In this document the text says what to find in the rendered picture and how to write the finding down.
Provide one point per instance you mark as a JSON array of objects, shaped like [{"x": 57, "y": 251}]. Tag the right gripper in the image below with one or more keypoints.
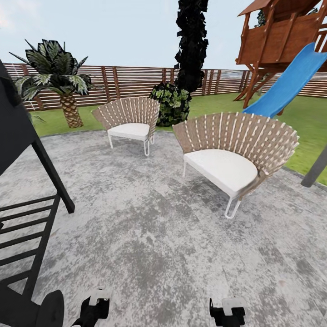
[{"x": 236, "y": 320}]

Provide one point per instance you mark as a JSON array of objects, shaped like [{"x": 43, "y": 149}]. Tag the bush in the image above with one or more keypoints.
[
  {"x": 173, "y": 102},
  {"x": 56, "y": 71}
]

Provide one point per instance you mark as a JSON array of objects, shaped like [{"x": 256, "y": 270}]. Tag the tree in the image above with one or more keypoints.
[
  {"x": 262, "y": 22},
  {"x": 192, "y": 48}
]

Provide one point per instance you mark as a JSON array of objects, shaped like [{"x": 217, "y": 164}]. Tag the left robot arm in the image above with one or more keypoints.
[{"x": 94, "y": 308}]

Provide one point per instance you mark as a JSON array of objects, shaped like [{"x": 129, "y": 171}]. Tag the charcoal grill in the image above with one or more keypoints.
[{"x": 16, "y": 134}]

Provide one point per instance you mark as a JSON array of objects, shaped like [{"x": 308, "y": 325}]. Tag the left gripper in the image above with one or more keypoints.
[{"x": 100, "y": 311}]

